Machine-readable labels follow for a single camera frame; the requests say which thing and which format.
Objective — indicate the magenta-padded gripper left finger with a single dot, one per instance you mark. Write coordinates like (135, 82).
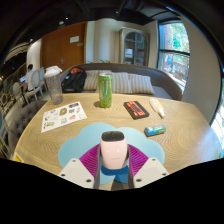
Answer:
(76, 171)

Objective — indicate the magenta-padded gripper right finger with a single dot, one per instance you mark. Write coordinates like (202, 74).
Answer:
(150, 171)

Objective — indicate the pink computer mouse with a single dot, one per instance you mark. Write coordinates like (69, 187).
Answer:
(114, 150)

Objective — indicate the blue cloud-shaped mouse pad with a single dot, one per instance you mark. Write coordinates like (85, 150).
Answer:
(83, 140)

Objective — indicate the small blue pack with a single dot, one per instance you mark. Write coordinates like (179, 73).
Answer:
(155, 130)

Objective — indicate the white sticker sheet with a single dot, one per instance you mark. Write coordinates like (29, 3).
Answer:
(63, 116)

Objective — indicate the black flat box, red print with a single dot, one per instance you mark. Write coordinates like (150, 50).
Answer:
(136, 110)

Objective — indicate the white tube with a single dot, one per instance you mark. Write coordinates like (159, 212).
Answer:
(156, 106)

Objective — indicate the grey tufted armchair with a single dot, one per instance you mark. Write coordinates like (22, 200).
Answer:
(23, 123)

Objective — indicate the black-framed window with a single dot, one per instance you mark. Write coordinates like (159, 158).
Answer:
(218, 123)
(173, 53)

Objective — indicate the green drink can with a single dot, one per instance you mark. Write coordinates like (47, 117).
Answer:
(105, 90)

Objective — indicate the striped cushion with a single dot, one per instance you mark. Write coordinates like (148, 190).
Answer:
(142, 85)
(91, 80)
(121, 82)

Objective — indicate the clear shaker bottle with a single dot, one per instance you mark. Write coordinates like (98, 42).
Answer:
(54, 86)

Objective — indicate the black backpack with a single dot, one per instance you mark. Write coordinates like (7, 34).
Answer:
(74, 81)

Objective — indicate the grey curved sofa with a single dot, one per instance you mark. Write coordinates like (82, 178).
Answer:
(163, 81)

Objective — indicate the white dining chair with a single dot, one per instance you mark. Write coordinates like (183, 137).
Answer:
(35, 85)

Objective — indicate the laptop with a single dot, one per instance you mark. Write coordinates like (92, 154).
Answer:
(22, 79)

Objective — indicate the person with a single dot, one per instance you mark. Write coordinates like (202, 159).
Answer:
(30, 75)

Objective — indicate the glass-door cabinet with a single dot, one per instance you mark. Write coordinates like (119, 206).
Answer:
(134, 46)

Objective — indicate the brown wooden door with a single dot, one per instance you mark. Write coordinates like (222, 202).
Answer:
(58, 46)

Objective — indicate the white door sign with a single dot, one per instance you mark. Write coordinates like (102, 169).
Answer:
(74, 39)

